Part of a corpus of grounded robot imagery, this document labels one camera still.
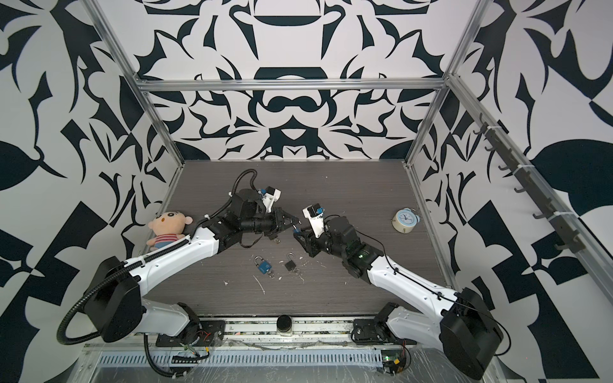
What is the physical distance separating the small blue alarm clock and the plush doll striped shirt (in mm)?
835

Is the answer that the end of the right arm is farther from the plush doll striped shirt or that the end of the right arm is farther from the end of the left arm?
the plush doll striped shirt

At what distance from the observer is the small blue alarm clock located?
37.7 inches

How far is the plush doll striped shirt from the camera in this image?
89 cm
